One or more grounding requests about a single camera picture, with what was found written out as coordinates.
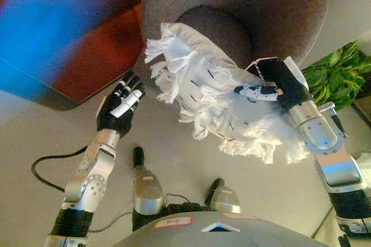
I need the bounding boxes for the brown wooden table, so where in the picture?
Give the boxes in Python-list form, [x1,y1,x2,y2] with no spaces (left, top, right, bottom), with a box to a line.
[0,0,146,112]

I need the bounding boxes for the silver right robot leg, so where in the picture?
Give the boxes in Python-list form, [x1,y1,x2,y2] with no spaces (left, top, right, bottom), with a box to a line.
[204,177,242,215]

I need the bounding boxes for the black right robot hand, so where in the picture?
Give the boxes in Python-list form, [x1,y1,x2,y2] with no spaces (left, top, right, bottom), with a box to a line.
[233,57,310,111]

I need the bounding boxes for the white fringed throw pillow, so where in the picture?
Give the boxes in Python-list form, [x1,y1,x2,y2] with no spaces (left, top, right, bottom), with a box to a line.
[144,21,312,166]

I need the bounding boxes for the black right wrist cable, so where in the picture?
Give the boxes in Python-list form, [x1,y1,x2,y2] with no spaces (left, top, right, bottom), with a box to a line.
[330,107,350,139]

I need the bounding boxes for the silver robot leg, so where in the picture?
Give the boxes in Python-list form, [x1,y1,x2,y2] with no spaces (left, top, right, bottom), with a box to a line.
[132,147,166,232]
[204,177,242,215]

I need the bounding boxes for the thin black floor cable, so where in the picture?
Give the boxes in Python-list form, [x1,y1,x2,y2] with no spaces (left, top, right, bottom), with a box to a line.
[86,191,209,233]

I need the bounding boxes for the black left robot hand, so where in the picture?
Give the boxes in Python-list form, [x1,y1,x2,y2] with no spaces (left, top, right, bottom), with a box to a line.
[96,70,146,139]

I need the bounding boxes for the silver left robot leg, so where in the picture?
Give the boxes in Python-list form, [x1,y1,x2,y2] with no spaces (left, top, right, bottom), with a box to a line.
[132,147,166,232]

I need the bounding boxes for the grey robot torso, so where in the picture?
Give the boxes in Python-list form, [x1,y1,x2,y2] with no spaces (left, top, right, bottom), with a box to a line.
[117,211,334,247]

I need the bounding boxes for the green leafy potted plant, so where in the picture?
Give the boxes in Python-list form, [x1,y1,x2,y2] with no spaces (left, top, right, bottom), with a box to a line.
[301,41,371,111]

